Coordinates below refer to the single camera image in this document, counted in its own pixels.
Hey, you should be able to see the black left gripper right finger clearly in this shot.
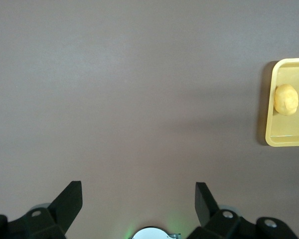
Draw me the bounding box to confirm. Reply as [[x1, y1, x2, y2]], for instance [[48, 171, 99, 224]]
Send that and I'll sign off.
[[186, 182, 299, 239]]

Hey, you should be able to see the yellow plastic tray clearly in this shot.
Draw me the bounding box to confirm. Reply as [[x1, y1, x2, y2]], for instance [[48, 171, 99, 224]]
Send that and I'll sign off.
[[265, 57, 299, 148]]

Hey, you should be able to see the yellow potato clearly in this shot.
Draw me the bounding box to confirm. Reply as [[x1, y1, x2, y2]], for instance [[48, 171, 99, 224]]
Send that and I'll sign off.
[[274, 83, 299, 116]]

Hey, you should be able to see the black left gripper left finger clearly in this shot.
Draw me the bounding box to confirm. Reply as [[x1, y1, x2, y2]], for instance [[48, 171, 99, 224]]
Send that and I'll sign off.
[[0, 181, 84, 239]]

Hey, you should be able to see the brown table mat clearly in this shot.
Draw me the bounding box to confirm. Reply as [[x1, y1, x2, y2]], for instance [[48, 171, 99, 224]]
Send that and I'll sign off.
[[0, 0, 299, 239]]

